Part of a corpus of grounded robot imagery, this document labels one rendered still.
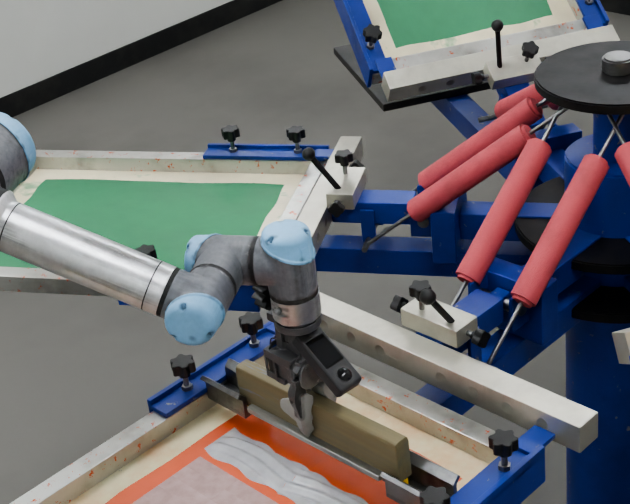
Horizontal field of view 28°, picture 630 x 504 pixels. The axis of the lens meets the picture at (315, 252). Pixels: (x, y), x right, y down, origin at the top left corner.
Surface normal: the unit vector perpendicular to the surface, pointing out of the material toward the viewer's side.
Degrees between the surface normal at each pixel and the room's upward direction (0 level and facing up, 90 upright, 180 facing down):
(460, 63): 32
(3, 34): 90
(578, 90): 0
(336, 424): 90
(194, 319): 90
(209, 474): 0
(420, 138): 0
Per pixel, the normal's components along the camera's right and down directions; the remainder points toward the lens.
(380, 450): -0.69, 0.42
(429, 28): 0.05, -0.48
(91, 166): -0.25, 0.51
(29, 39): 0.71, 0.29
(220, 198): -0.11, -0.86
